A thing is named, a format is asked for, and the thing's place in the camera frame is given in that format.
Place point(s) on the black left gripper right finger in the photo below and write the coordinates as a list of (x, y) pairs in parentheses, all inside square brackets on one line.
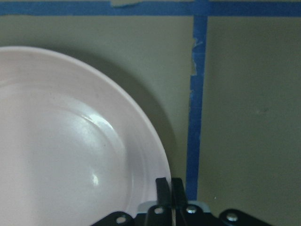
[(179, 198)]

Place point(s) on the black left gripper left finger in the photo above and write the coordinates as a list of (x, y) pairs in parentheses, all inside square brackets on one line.
[(163, 192)]

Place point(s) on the pink plate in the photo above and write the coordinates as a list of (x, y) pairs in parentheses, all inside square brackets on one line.
[(74, 146)]

